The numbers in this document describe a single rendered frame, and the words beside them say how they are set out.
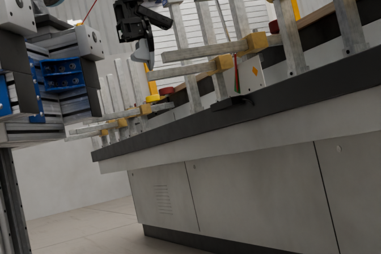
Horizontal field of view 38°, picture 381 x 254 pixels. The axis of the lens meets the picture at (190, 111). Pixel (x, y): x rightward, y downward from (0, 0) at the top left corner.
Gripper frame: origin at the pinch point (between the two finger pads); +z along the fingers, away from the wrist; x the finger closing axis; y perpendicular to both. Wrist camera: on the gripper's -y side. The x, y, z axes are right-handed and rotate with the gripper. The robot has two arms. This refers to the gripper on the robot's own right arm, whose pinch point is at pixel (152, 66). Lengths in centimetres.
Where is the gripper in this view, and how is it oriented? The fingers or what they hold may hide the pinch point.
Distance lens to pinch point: 160.2
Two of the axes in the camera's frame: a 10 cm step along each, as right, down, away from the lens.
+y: -9.1, 1.8, -3.7
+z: 2.2, 9.7, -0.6
